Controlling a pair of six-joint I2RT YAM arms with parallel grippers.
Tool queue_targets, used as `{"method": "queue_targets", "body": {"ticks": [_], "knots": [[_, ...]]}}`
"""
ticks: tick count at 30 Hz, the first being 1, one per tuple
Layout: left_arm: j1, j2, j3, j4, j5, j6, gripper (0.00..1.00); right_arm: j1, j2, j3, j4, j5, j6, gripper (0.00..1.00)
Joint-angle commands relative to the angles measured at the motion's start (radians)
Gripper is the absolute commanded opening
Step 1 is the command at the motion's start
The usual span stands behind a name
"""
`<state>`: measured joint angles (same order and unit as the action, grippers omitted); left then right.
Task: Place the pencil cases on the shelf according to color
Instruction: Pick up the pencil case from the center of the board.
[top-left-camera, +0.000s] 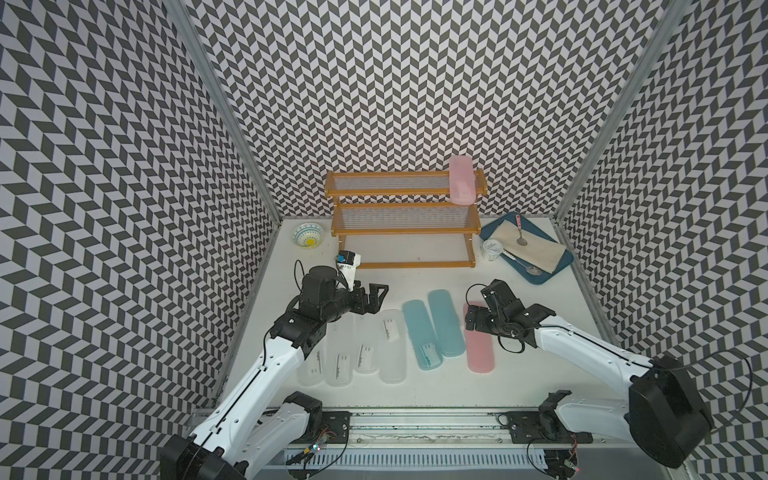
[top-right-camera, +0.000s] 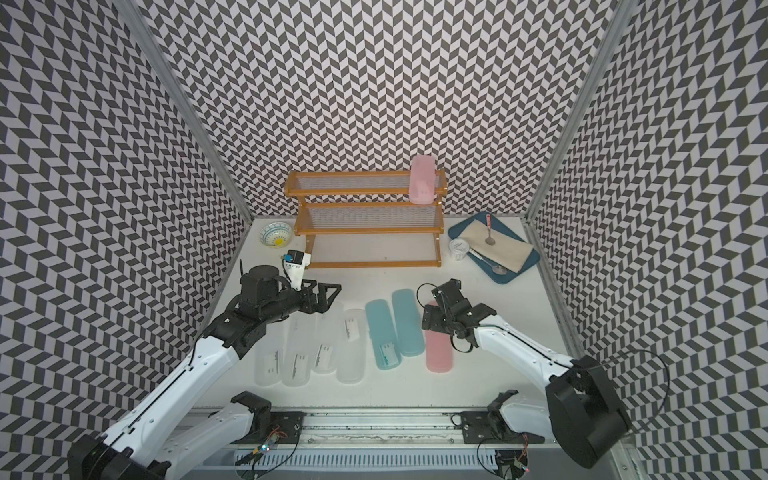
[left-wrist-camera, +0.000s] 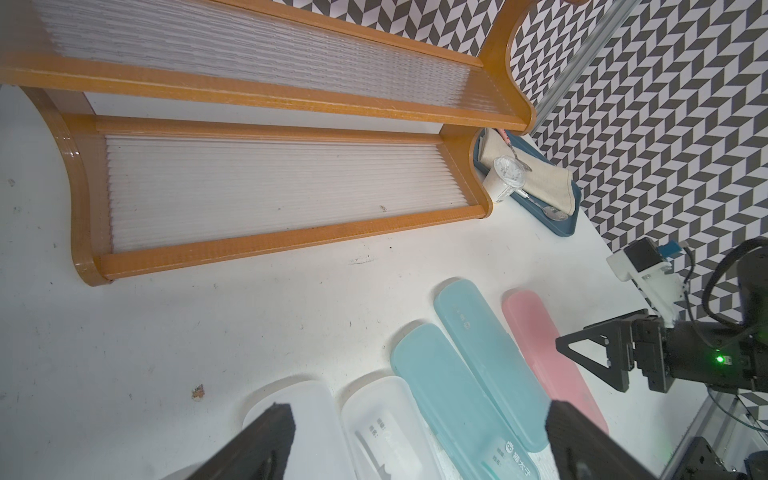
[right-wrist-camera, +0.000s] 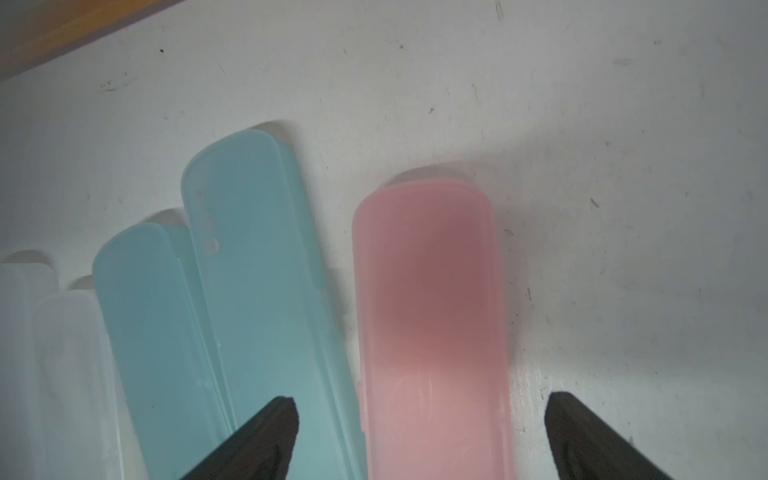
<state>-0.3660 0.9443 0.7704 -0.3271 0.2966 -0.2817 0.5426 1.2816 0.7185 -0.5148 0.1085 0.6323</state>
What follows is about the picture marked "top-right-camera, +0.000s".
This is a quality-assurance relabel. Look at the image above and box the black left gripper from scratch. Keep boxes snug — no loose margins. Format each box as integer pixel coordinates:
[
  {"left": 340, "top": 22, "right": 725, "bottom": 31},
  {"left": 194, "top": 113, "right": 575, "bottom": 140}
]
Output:
[{"left": 262, "top": 278, "right": 342, "bottom": 325}]

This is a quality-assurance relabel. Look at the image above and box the clear pencil case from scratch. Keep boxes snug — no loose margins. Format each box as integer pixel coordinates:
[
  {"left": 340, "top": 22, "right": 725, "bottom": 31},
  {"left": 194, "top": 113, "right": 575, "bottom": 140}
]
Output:
[
  {"left": 282, "top": 314, "right": 317, "bottom": 387},
  {"left": 336, "top": 309, "right": 369, "bottom": 385},
  {"left": 312, "top": 305, "right": 345, "bottom": 374},
  {"left": 254, "top": 324, "right": 285, "bottom": 387}
]

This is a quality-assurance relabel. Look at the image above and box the pink pencil case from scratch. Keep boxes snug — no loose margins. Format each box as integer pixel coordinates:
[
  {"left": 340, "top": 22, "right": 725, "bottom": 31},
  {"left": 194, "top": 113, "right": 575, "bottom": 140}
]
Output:
[
  {"left": 424, "top": 330, "right": 454, "bottom": 374},
  {"left": 408, "top": 155, "right": 437, "bottom": 205}
]

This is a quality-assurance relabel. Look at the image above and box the teal pencil case plain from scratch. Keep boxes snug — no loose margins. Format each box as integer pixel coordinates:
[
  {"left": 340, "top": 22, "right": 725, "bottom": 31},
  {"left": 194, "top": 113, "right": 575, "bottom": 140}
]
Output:
[{"left": 392, "top": 289, "right": 425, "bottom": 357}]

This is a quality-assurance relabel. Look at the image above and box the teal pencil case with label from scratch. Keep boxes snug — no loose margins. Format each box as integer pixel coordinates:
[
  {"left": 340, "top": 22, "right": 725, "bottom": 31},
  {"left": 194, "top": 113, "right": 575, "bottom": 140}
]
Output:
[{"left": 365, "top": 299, "right": 402, "bottom": 371}]

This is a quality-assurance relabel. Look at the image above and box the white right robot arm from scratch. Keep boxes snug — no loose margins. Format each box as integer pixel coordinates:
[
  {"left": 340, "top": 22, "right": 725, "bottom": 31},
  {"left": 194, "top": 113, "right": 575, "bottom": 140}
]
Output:
[{"left": 422, "top": 279, "right": 632, "bottom": 468}]

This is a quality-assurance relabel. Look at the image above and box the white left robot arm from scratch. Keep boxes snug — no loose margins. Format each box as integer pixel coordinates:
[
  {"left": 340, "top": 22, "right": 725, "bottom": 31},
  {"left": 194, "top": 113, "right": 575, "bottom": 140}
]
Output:
[{"left": 67, "top": 265, "right": 342, "bottom": 479}]

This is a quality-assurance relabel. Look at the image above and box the wooden three-tier shelf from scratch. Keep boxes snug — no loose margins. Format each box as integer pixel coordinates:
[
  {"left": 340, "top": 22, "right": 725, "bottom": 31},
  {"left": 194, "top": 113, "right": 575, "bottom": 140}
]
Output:
[{"left": 284, "top": 169, "right": 448, "bottom": 269}]

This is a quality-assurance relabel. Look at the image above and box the beige cloth napkin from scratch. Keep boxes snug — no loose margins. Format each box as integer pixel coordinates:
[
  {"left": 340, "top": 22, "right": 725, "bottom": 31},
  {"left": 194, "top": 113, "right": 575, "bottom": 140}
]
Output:
[{"left": 459, "top": 220, "right": 533, "bottom": 273}]

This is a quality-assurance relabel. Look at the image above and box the patterned ceramic bowl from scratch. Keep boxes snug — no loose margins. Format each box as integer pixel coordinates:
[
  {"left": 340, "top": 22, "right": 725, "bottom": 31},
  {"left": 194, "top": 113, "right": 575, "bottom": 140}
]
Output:
[{"left": 259, "top": 221, "right": 294, "bottom": 248}]

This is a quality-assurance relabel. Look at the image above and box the teal plastic tray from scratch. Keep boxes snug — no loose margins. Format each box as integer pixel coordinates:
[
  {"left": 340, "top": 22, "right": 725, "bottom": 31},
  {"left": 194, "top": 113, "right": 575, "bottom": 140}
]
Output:
[{"left": 447, "top": 211, "right": 541, "bottom": 285}]

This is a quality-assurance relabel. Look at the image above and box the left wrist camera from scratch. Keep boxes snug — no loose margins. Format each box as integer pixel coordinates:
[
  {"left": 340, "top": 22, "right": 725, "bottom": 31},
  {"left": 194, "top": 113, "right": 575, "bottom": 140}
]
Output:
[{"left": 282, "top": 249, "right": 311, "bottom": 291}]

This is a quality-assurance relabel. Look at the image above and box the large white-handled spoon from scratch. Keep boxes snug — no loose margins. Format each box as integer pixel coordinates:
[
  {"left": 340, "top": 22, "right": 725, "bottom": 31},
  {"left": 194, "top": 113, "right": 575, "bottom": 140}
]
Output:
[{"left": 469, "top": 249, "right": 508, "bottom": 275}]

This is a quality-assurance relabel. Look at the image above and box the small pink-handled spoon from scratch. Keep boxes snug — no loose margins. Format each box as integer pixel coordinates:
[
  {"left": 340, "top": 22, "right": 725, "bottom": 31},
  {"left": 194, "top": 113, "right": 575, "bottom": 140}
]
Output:
[{"left": 485, "top": 214, "right": 496, "bottom": 246}]

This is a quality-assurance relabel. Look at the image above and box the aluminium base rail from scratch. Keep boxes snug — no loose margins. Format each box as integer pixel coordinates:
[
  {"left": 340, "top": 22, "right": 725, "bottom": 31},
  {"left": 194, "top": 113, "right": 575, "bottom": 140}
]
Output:
[{"left": 137, "top": 407, "right": 637, "bottom": 480}]

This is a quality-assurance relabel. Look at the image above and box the aluminium corner post right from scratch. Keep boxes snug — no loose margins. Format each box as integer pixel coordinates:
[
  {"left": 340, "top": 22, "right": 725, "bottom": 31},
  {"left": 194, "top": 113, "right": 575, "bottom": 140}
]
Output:
[{"left": 524, "top": 0, "right": 639, "bottom": 223}]

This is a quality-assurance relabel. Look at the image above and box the aluminium corner post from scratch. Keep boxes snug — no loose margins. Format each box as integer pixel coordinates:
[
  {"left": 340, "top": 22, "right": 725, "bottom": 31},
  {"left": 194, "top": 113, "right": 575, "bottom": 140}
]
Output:
[
  {"left": 524, "top": 0, "right": 639, "bottom": 223},
  {"left": 112, "top": 0, "right": 253, "bottom": 223}
]

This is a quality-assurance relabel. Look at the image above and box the aluminium corner post left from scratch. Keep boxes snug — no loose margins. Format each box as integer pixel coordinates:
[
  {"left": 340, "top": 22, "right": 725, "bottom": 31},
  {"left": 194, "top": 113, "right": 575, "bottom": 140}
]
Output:
[{"left": 112, "top": 0, "right": 253, "bottom": 223}]

